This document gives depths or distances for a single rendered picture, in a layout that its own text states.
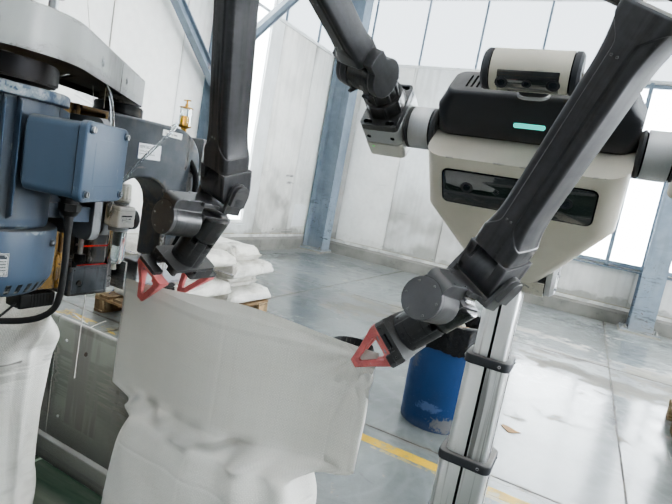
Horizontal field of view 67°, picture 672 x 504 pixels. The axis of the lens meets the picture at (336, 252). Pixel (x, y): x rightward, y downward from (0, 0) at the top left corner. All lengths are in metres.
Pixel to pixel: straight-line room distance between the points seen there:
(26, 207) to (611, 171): 0.91
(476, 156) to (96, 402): 1.27
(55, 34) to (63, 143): 0.12
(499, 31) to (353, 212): 3.92
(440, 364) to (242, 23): 2.43
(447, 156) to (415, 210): 8.09
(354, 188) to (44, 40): 9.05
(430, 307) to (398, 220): 8.61
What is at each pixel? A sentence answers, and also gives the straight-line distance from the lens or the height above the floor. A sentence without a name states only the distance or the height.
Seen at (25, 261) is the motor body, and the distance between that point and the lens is 0.70.
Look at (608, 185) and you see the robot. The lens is 1.02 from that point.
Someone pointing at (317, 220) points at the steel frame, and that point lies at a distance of 9.64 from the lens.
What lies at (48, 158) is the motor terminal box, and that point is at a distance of 0.65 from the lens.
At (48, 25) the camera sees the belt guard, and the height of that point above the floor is 1.40.
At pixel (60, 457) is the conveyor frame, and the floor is 0.39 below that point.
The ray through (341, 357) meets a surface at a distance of 0.81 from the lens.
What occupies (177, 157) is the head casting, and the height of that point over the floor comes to 1.28.
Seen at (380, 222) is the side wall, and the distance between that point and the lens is 9.36.
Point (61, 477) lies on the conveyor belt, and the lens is 1.67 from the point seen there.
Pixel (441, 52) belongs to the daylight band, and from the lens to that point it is 9.54.
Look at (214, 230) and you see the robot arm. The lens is 0.89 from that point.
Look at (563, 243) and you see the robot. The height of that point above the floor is 1.25.
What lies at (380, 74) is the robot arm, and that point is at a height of 1.50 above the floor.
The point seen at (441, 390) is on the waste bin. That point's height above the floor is 0.26.
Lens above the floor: 1.28
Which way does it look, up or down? 7 degrees down
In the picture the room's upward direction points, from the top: 11 degrees clockwise
